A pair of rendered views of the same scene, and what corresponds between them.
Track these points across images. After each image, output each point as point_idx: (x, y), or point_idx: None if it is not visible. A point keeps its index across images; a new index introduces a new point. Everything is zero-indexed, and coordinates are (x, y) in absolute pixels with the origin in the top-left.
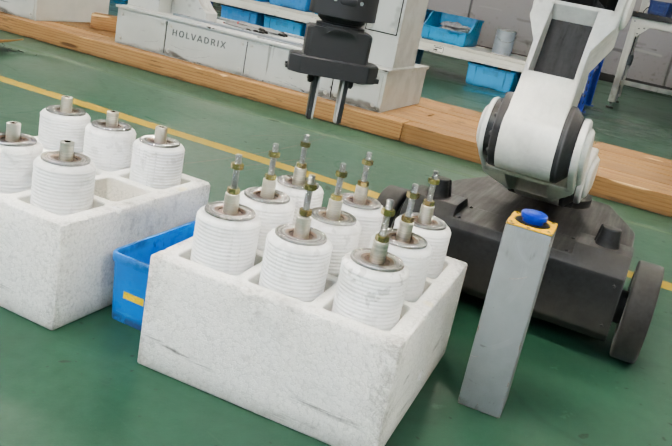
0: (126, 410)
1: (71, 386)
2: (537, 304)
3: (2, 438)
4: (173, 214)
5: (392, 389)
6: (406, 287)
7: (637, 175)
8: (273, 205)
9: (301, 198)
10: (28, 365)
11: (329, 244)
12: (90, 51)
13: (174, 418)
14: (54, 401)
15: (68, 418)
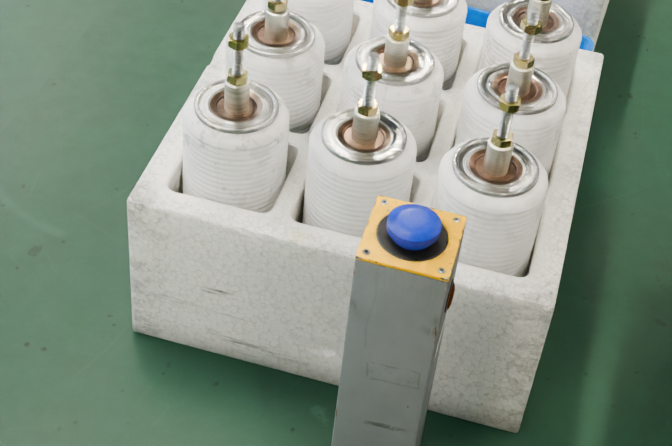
0: (153, 114)
1: (179, 69)
2: None
3: (72, 52)
4: None
5: (136, 255)
6: (224, 163)
7: None
8: (387, 5)
9: (492, 38)
10: (203, 34)
11: (270, 63)
12: None
13: (154, 150)
14: (146, 65)
15: (121, 80)
